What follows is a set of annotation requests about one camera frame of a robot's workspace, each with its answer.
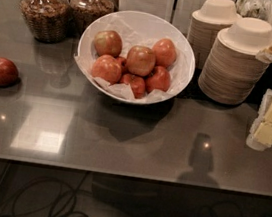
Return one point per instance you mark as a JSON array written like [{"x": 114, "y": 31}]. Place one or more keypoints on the paper bowl stack front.
[{"x": 231, "y": 70}]

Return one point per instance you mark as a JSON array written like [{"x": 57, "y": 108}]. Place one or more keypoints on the paper bowl stack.
[
  {"x": 213, "y": 16},
  {"x": 231, "y": 70}
]

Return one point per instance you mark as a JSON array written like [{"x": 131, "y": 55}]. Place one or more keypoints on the paper bowl stack back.
[{"x": 213, "y": 16}]

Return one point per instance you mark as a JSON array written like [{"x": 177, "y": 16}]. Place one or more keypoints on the apple front right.
[{"x": 159, "y": 79}]

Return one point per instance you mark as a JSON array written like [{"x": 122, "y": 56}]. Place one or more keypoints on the white bowl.
[{"x": 141, "y": 22}]

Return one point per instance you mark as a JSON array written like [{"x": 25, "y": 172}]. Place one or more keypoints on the apple front centre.
[{"x": 136, "y": 83}]

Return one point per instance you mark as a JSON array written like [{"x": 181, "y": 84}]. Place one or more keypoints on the apple centre top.
[{"x": 140, "y": 60}]

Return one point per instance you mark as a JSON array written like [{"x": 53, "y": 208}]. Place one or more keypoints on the apple front left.
[{"x": 107, "y": 68}]

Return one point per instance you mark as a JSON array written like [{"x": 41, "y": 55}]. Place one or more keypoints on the apple back left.
[{"x": 108, "y": 43}]

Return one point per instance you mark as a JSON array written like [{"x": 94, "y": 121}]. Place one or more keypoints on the red apple on table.
[{"x": 8, "y": 72}]

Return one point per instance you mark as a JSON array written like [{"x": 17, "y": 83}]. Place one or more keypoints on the glass granola jar right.
[{"x": 87, "y": 11}]

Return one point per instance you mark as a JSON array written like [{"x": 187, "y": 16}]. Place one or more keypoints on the glass granola jar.
[
  {"x": 46, "y": 19},
  {"x": 87, "y": 11}
]

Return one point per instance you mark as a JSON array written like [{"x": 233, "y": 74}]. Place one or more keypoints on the glass granola jar left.
[{"x": 46, "y": 19}]

